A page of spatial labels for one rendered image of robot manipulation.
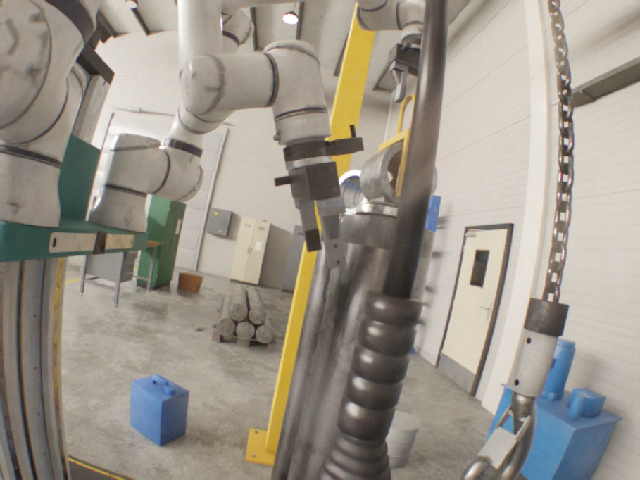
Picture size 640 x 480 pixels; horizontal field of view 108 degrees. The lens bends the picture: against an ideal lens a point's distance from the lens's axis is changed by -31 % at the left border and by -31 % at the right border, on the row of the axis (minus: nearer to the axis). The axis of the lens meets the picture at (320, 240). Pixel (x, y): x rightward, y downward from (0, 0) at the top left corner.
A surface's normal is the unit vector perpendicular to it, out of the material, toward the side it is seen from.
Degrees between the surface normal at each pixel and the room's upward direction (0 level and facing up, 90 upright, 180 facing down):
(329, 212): 97
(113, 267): 90
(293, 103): 107
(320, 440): 90
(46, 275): 90
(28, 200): 71
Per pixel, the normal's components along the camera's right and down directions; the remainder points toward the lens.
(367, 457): 0.15, -0.33
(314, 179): 0.27, 0.14
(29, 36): 0.58, 0.18
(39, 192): 0.97, -0.18
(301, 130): 0.03, 0.18
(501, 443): -0.74, -0.60
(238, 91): 0.49, 0.72
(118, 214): 0.55, -0.24
